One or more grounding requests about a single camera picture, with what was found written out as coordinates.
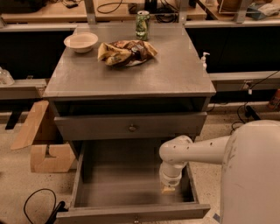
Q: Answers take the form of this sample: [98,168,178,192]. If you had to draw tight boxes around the notched wooden block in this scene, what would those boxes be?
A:
[30,143,75,173]

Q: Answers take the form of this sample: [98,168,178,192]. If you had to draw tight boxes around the black cable bundle right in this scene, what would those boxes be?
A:
[230,70,280,135]

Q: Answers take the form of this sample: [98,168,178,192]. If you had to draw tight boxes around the white ceramic bowl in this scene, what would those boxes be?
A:
[64,32,98,53]

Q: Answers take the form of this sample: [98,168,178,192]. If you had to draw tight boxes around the grey drawer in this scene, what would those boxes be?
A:
[57,138,210,224]
[54,112,207,141]

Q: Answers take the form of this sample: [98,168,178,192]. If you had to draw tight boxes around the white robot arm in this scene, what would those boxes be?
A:
[159,120,280,224]

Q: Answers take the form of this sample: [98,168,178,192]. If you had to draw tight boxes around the grey three-drawer cabinet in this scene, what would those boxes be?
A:
[43,23,217,179]

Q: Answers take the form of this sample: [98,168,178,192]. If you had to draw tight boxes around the green soda can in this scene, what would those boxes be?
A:
[136,10,150,41]

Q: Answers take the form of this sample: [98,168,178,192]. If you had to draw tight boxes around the orange bottle right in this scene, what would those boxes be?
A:
[268,89,280,111]

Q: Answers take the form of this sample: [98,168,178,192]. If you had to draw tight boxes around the crumpled yellow chip bag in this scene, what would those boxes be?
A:
[97,40,158,67]

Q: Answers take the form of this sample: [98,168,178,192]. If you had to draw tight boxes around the white pump bottle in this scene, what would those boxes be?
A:
[200,52,210,71]

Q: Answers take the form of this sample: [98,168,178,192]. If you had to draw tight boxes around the black floor cable loop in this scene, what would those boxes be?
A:
[23,188,68,224]

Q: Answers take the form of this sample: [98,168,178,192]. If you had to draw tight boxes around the wooden workbench background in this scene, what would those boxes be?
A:
[0,0,208,25]

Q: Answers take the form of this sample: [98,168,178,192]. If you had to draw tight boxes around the upright wooden board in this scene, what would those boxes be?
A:
[10,101,49,150]

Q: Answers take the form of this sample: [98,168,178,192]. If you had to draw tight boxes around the grey top drawer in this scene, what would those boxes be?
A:
[54,112,207,141]

